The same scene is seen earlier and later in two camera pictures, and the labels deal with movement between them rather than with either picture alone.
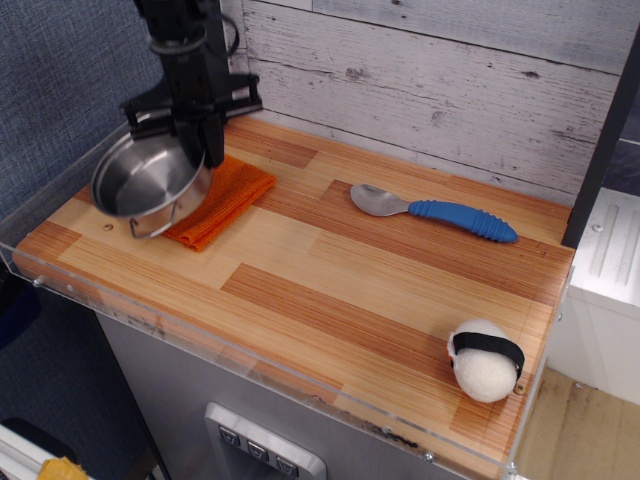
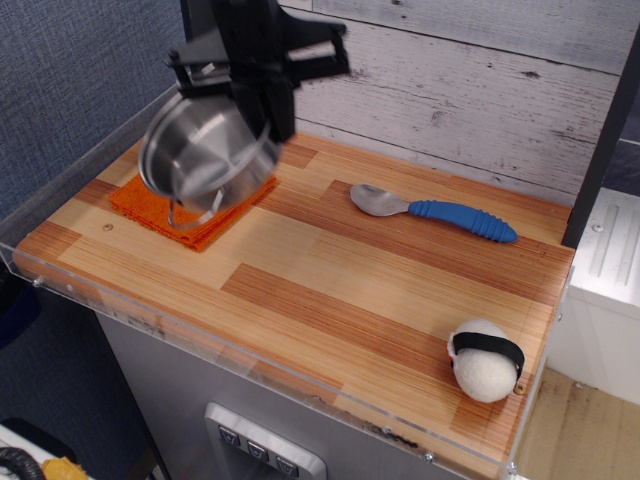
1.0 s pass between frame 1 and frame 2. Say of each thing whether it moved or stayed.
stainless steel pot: moved
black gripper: moved
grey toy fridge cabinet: stayed
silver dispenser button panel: stayed
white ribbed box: stayed
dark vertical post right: stayed
